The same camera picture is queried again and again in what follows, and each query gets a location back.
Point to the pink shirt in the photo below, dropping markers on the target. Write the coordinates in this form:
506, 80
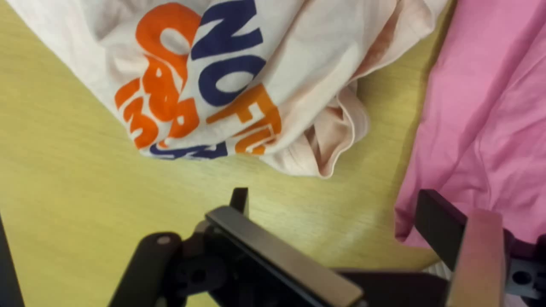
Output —
488, 124

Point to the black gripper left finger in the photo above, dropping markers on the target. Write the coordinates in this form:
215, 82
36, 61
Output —
266, 261

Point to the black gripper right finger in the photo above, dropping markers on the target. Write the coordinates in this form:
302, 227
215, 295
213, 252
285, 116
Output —
477, 256

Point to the peach shirt with orange print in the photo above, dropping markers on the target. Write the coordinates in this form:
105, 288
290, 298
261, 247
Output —
283, 73

